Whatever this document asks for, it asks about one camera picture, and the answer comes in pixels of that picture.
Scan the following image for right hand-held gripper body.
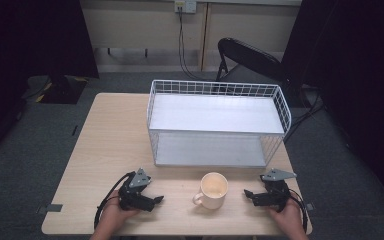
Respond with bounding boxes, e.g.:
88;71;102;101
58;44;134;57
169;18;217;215
251;168;298;213

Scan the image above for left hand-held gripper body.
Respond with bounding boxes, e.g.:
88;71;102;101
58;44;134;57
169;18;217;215
117;167;156;213

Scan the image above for white cup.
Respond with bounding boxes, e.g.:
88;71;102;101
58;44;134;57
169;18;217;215
192;171;229;211

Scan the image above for white wire shelf rack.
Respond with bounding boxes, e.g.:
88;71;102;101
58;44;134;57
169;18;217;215
146;79;293;169

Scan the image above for person's right hand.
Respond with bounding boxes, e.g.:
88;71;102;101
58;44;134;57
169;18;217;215
268;198;306;238

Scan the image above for person's left hand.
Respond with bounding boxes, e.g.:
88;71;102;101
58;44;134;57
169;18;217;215
95;189;142;238

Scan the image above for black stand base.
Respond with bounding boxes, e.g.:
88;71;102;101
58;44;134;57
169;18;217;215
35;75;89;105

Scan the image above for black folding chair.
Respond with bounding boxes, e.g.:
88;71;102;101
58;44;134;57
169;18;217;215
215;37;285;83

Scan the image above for black curtain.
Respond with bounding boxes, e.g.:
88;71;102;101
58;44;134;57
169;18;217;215
281;0;384;214
0;0;100;168

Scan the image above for right hand-held gripper cable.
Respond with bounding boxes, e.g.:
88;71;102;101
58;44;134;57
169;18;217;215
288;188;309;234

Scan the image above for black floor cables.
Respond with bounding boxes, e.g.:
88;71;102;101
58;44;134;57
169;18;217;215
283;85;326;144

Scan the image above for black wall cable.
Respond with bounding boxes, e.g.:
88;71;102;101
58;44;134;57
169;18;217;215
177;7;204;81

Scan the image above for white wall socket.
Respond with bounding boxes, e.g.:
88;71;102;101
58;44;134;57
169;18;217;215
174;0;198;14

